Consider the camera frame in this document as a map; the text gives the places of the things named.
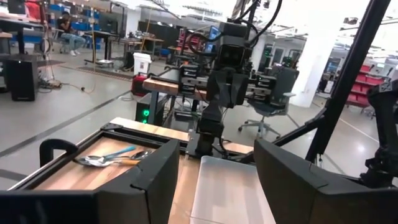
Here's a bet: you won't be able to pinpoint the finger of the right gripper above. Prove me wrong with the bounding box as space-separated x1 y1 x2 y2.
228 70 249 108
206 70 229 108

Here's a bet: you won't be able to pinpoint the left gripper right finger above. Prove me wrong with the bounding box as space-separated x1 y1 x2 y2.
253 139 398 224

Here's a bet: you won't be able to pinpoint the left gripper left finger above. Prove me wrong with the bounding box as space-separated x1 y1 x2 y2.
0 139 181 224

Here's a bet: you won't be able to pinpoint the silver spoon orange handle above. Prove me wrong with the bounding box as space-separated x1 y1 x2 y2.
74 154 141 168

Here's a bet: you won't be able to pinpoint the grey office chair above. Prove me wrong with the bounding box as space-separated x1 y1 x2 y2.
238 65 300 140

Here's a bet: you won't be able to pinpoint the blue-lit monitor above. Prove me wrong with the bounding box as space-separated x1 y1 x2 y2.
203 26 222 54

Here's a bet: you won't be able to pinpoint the workbench with black legs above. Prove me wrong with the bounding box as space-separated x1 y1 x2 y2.
142 77 218 125

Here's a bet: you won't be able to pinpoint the frosted white plastic tray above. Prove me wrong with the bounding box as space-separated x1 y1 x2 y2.
189 155 277 224

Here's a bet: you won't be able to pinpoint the black computer green light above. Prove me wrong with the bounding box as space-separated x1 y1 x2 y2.
135 92 160 125

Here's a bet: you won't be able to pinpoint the red tool case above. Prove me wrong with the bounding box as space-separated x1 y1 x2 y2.
131 73 150 97

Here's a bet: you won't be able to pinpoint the white bucket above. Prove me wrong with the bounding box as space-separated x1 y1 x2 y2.
132 52 152 75

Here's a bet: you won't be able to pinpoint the red storage bin rack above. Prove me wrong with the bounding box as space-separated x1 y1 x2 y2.
346 63 386 108

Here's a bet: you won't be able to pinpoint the black table clamp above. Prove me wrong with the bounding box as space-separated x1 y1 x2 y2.
39 139 78 168

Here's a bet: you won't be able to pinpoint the black mechanical stand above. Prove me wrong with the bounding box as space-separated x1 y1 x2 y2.
360 79 398 189

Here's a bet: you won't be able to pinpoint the black work table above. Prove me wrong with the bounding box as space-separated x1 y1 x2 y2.
83 29 121 68

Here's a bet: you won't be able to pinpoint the blue storage crates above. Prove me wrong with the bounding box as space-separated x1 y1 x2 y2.
49 2 102 32

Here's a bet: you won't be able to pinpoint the person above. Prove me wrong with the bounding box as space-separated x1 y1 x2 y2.
57 11 87 57

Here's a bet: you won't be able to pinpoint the black computer tower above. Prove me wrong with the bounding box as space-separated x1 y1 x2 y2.
4 58 40 102

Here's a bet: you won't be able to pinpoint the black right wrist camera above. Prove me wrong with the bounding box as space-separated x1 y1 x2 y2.
214 21 253 70

